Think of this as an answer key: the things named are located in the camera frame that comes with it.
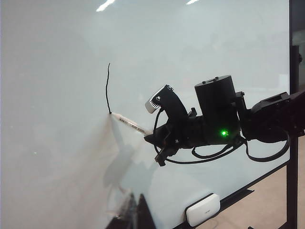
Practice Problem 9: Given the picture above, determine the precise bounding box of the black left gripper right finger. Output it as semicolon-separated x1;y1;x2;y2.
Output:
134;192;157;229

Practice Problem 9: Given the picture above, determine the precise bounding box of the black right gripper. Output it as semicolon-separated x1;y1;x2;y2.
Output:
143;107;206;167

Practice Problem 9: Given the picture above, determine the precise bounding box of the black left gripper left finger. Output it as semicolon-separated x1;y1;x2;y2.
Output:
104;192;135;229

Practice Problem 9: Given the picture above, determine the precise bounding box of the white marker pen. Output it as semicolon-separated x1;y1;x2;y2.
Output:
110;112;153;135

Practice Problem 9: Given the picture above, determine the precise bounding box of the glossy white whiteboard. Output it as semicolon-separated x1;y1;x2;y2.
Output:
0;0;290;229

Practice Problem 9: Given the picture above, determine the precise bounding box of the white rounded board eraser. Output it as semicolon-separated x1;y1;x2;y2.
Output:
185;193;220;228

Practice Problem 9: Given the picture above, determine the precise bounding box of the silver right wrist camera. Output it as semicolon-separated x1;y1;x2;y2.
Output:
144;85;167;115

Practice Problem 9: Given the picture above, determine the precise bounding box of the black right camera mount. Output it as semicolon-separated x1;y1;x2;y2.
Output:
156;84;190;125

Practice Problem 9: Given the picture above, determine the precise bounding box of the black right camera cable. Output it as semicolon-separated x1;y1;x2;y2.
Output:
152;108;242;166

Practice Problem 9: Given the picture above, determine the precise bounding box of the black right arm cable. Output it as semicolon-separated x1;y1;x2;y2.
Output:
244;132;291;163

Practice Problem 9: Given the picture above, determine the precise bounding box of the black frame upright post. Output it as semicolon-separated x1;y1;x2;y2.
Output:
286;0;301;229

